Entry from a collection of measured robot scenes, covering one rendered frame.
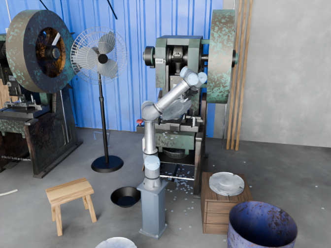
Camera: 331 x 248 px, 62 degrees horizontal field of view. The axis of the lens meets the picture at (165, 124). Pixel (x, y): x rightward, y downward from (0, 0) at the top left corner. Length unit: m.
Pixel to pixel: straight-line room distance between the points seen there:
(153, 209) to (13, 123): 1.87
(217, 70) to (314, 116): 2.21
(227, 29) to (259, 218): 1.42
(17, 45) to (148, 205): 1.80
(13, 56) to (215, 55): 1.77
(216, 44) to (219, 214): 1.34
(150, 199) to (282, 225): 0.95
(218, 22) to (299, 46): 1.75
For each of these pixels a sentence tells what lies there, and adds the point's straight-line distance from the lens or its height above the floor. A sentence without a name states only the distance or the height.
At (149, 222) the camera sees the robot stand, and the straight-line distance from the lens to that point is 2.37.
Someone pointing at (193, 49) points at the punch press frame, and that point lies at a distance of 2.49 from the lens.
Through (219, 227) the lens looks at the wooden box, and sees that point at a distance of 2.46.
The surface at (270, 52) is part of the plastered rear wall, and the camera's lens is 3.82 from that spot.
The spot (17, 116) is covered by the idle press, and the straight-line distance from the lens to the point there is 3.43.
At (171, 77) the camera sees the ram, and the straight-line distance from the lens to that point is 2.60.
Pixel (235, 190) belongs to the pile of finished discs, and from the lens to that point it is 2.36.
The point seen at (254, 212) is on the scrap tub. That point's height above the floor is 0.39.
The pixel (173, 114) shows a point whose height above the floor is 0.88.
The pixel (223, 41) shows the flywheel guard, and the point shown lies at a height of 1.51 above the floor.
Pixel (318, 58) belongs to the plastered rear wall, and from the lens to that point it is 3.95.
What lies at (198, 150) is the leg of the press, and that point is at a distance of 2.58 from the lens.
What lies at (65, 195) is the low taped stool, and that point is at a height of 0.33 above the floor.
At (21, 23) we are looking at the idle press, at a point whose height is 1.62.
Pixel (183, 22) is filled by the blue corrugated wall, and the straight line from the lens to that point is 3.74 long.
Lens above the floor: 1.73
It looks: 22 degrees down
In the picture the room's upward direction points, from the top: straight up
